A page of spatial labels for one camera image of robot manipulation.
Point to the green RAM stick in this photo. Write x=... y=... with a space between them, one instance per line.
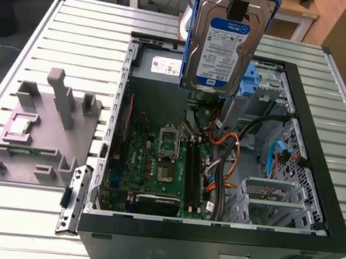
x=20 y=151

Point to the black open PC case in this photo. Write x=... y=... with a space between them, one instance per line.
x=207 y=255

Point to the grey metal disk bay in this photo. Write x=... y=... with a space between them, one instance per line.
x=274 y=204

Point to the grey metal drive cage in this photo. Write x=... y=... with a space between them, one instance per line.
x=258 y=109

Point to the black graphics card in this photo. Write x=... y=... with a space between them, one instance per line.
x=153 y=203

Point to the grey power supply unit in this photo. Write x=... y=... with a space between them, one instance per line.
x=157 y=102

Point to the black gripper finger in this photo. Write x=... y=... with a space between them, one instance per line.
x=239 y=4

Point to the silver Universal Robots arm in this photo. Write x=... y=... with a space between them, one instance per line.
x=183 y=25

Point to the grey metal card retainer bracket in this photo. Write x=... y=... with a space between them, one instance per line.
x=76 y=199

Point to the blue plastic drive latch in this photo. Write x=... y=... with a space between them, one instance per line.
x=250 y=82

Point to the CPU socket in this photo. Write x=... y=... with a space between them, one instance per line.
x=166 y=172

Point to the grey parts rack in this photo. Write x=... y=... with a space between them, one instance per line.
x=53 y=139

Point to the silver CPU chip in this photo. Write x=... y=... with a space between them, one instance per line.
x=19 y=126

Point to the green motherboard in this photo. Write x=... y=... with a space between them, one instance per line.
x=143 y=164

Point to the black RAM slot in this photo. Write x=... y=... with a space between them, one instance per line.
x=197 y=171
x=189 y=170

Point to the small wooden desk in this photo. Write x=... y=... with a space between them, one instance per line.
x=297 y=8

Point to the hard disk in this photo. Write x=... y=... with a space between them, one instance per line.
x=221 y=53

